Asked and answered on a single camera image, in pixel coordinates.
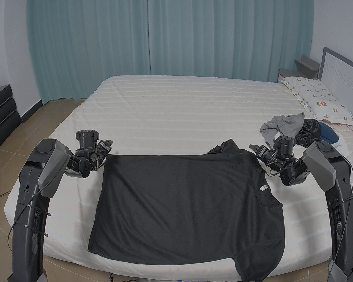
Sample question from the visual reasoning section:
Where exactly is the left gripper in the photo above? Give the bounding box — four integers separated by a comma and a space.
96, 140, 114, 161

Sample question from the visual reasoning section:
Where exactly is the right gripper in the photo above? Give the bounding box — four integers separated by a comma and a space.
249, 144, 275, 164

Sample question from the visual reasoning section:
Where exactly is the black T-shirt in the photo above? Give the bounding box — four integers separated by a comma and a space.
88, 139, 286, 281

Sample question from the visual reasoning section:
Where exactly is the bed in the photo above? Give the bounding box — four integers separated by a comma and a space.
4, 47, 353, 282

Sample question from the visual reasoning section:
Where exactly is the grey garment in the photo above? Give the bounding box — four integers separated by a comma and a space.
260, 112, 306, 147

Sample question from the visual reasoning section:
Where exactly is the black shiny garment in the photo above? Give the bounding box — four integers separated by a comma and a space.
294, 119, 322, 147

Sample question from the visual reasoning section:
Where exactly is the dark blue garment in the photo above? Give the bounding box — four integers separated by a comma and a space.
318, 123, 340, 143

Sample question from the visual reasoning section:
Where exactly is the white printed pillow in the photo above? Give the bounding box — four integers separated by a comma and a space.
279, 77, 353, 126

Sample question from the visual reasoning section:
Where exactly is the white garment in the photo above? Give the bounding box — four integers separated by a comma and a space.
327, 129, 349, 155

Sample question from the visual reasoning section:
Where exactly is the grey bedside table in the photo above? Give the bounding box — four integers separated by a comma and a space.
278, 55, 319, 81

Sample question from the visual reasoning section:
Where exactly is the blue-green curtain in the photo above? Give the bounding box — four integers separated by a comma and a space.
148, 0, 314, 83
26, 0, 150, 103

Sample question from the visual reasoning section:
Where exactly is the black chest of drawers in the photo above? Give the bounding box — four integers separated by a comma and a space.
0, 85, 20, 161

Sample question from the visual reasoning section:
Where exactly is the black cable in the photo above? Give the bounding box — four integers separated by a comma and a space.
109, 272, 136, 282

